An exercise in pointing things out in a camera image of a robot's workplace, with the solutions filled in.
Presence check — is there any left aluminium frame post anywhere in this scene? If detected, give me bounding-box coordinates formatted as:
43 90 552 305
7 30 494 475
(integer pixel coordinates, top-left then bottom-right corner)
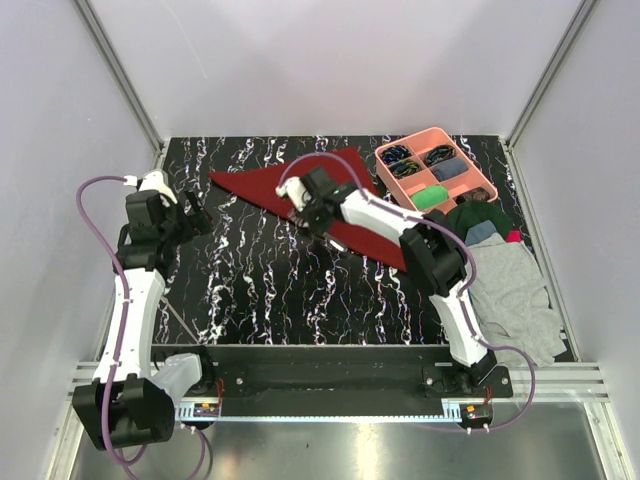
71 0 165 158

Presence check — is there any green rolled cloth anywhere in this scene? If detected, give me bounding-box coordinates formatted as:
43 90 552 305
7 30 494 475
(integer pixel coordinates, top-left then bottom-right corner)
411 185 449 210

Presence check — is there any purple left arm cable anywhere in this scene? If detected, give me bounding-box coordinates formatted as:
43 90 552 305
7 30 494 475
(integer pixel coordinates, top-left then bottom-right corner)
75 174 214 479

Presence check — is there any dark green cloth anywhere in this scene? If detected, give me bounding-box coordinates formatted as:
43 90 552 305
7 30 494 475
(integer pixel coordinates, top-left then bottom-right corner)
446 200 515 243

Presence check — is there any red cloth napkin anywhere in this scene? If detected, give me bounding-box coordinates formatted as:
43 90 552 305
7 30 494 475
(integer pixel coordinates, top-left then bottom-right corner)
209 147 406 272

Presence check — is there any magenta cloth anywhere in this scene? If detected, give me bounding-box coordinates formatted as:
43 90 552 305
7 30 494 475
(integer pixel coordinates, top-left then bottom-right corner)
505 230 522 243

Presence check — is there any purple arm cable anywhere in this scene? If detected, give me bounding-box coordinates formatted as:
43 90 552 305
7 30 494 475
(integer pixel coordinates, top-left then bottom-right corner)
75 174 214 479
279 152 537 434

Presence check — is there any silver fork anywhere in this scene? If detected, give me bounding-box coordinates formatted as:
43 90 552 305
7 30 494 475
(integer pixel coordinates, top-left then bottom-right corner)
161 296 199 344
326 235 347 252

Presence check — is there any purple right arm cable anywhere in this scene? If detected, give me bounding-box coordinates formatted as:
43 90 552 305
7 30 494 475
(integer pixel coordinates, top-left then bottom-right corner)
279 152 537 434

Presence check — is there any aluminium frame post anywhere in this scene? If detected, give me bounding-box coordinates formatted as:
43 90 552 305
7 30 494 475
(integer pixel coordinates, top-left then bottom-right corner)
71 0 165 158
504 0 601 151

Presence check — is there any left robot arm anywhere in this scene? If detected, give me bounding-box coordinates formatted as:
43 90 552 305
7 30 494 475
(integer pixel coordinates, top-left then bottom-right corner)
72 169 216 463

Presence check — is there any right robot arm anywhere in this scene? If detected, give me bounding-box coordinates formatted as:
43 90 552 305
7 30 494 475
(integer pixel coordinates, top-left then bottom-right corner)
275 167 497 397

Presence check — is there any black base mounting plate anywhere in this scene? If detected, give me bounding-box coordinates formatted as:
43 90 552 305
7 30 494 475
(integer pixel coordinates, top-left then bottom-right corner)
151 345 514 423

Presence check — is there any blue rolled cloth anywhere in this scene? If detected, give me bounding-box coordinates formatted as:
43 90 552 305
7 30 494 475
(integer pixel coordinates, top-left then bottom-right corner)
431 157 468 182

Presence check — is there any grey cloth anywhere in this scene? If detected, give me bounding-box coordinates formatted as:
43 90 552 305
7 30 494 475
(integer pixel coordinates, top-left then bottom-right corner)
469 233 566 367

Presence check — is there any right aluminium frame post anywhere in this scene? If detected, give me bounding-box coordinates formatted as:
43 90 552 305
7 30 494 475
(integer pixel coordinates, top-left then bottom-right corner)
504 0 601 151

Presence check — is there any pink compartment tray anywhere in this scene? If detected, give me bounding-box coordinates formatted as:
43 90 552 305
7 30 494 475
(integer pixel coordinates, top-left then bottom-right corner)
375 127 498 213

